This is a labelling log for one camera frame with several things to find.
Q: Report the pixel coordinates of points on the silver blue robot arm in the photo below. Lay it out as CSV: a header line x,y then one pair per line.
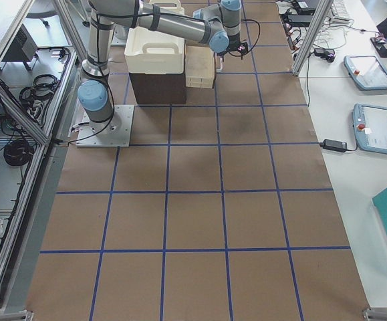
x,y
213,26

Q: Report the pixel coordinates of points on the near blue teach pendant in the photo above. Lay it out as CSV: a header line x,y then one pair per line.
x,y
370,127

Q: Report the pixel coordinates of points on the aluminium frame post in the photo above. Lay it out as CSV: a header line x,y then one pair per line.
x,y
317,22

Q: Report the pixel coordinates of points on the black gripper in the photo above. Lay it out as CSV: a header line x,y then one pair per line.
x,y
232,45

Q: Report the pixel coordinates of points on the blue teach pendant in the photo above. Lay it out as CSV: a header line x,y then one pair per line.
x,y
367,72
370,127

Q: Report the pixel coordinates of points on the light wooden drawer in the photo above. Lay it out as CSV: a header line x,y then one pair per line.
x,y
199,67

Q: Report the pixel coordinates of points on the white drawer handle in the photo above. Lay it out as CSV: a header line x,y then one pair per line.
x,y
219,64

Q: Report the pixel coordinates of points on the cream plastic bin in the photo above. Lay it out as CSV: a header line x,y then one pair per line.
x,y
153,52

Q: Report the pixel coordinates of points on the dark brown wooden cabinet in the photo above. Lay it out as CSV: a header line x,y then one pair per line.
x,y
160,89

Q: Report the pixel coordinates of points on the black power brick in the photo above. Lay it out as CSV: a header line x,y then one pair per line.
x,y
334,145

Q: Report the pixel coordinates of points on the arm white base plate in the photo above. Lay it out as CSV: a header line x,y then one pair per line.
x,y
116,133

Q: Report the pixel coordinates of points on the far blue teach pendant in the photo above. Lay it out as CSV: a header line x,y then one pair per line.
x,y
367,72

